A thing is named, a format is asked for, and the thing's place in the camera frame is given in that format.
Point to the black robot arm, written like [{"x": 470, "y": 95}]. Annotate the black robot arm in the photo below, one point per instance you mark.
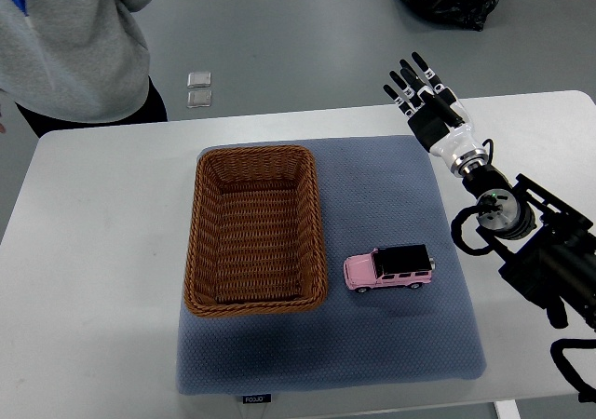
[{"x": 547, "y": 247}]

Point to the upper metal floor plate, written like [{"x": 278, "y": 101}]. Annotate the upper metal floor plate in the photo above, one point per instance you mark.
[{"x": 199, "y": 79}]

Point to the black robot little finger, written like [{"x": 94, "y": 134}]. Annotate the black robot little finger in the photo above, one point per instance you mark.
[{"x": 405, "y": 104}]

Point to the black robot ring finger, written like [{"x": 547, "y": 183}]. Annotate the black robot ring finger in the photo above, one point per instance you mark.
[{"x": 417, "y": 103}]

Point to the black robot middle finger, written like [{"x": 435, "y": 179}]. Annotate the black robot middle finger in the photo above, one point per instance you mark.
[{"x": 408, "y": 74}]

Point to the person in grey sweater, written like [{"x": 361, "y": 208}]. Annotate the person in grey sweater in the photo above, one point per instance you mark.
[{"x": 70, "y": 64}]

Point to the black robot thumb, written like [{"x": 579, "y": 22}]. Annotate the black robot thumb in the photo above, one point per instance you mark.
[{"x": 447, "y": 114}]

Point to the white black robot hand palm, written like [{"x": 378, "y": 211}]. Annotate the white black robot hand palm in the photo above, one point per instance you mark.
[{"x": 457, "y": 147}]

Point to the white table leg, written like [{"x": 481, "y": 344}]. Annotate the white table leg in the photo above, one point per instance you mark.
[{"x": 507, "y": 409}]

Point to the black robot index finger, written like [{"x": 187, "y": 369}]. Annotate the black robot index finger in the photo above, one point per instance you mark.
[{"x": 430, "y": 81}]

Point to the brown wicker basket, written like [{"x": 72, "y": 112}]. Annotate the brown wicker basket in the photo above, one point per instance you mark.
[{"x": 256, "y": 243}]

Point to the pink toy car black roof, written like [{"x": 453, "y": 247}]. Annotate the pink toy car black roof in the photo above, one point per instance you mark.
[{"x": 408, "y": 266}]

